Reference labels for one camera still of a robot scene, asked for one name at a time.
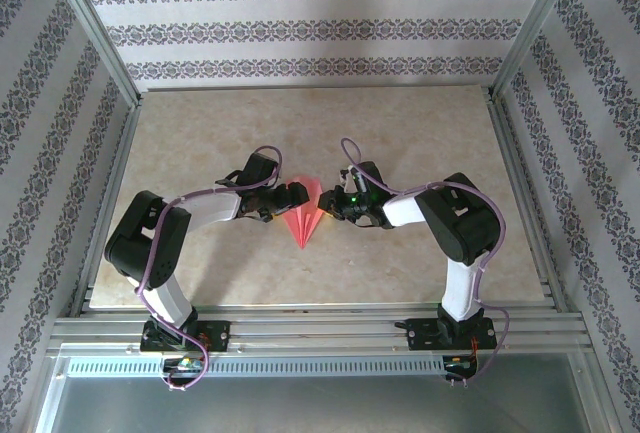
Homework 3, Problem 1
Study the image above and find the pink square paper sheet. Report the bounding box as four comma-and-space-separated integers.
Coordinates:
280, 176, 326, 250

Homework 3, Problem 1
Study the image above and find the grey metal sheet panel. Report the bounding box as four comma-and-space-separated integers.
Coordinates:
34, 372, 609, 433

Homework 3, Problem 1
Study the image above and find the small controller circuit board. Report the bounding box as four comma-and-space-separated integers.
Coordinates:
162, 356, 205, 373
443, 354, 479, 372

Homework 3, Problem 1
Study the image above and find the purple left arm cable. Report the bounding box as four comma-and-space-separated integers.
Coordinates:
134, 145, 284, 394

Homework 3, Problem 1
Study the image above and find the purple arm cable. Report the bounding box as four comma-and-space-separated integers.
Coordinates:
134, 145, 284, 394
340, 137, 511, 389

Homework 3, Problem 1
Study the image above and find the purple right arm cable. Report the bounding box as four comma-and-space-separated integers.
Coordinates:
340, 137, 511, 389

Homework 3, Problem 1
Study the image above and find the wide aluminium mounting rail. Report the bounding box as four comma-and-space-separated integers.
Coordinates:
47, 302, 589, 357

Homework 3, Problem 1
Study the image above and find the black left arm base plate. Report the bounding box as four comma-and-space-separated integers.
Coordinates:
139, 319, 232, 354

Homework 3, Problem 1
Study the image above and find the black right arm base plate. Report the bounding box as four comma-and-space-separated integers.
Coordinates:
394, 317, 499, 353

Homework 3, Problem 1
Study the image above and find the slotted grey cable duct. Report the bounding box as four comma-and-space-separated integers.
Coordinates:
64, 356, 479, 378

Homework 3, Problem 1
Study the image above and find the aluminium side rail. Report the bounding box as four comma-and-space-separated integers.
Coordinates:
69, 102, 144, 317
487, 97, 569, 314

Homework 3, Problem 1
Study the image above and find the aluminium frame post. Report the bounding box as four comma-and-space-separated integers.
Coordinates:
488, 0, 586, 102
43, 0, 144, 109

